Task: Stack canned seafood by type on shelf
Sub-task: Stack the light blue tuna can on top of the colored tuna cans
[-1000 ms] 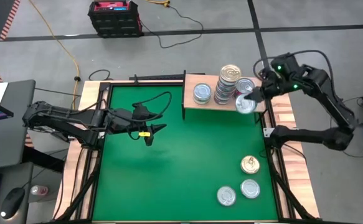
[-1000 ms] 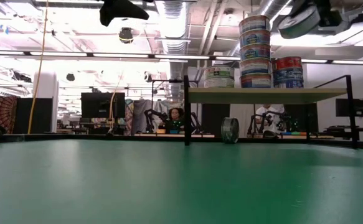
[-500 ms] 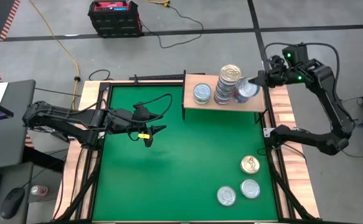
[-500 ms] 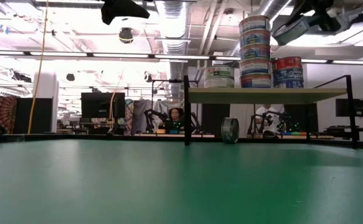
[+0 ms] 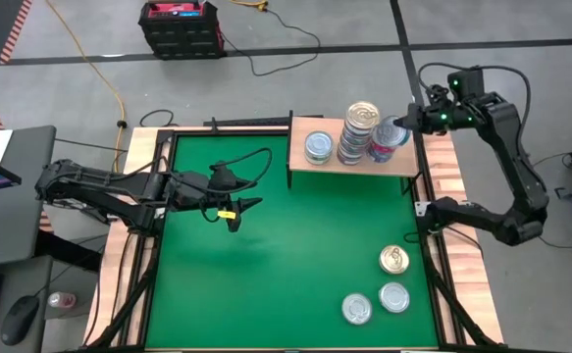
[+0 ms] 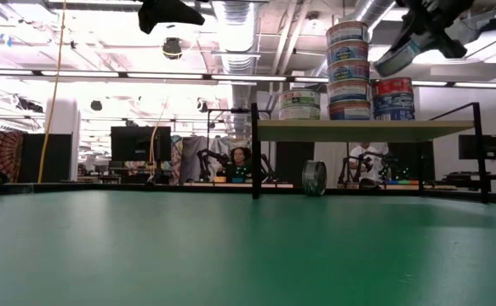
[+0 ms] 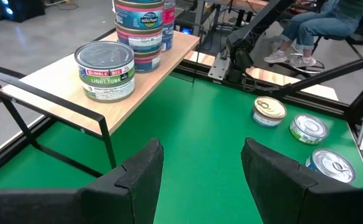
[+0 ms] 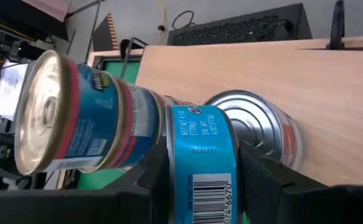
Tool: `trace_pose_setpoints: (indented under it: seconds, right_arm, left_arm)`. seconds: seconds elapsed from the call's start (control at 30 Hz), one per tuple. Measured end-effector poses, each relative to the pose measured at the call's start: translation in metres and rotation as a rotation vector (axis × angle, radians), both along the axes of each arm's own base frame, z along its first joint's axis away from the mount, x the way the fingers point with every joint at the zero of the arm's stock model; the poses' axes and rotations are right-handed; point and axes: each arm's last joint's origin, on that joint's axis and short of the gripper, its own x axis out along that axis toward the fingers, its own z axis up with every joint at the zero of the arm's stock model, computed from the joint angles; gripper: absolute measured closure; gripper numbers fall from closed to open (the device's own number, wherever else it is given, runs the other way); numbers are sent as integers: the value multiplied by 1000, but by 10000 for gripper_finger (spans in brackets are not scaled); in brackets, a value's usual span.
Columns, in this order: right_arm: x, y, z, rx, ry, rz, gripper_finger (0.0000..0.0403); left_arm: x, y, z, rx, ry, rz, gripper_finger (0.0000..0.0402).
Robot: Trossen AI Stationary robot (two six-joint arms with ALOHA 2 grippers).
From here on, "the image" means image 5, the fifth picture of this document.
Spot light blue tuna can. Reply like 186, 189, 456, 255
371, 114, 413, 151

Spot yellow extension cord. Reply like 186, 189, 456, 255
43, 0, 128, 173

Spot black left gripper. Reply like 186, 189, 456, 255
165, 169, 264, 234

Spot grey desk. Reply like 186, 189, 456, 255
0, 125, 57, 270

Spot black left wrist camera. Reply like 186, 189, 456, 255
208, 160, 240, 195

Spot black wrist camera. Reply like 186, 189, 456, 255
208, 160, 240, 195
445, 68, 486, 99

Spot red black power station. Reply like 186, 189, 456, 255
136, 0, 227, 61

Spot wooden shelf black legs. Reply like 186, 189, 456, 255
286, 110, 423, 197

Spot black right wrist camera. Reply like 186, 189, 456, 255
445, 68, 486, 99

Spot silver lidded tuna can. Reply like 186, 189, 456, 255
340, 292, 374, 327

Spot grey side table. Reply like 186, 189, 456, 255
0, 253, 106, 353

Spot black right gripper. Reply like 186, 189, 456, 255
392, 100, 473, 136

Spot yellow power cord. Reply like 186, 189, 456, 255
226, 0, 270, 12

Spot black coiled cable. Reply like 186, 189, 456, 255
138, 108, 180, 129

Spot small red white bottle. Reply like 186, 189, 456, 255
46, 290, 78, 310

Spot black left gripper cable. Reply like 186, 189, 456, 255
132, 146, 275, 225

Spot thin black cable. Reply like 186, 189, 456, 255
53, 137, 130, 153

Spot green white tuna can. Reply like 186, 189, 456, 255
303, 129, 336, 163
304, 154, 336, 167

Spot green table mat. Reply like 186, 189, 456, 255
145, 132, 440, 349

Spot white metal bracket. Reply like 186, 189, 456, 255
414, 199, 438, 218

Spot black computer mouse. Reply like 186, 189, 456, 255
0, 293, 41, 347

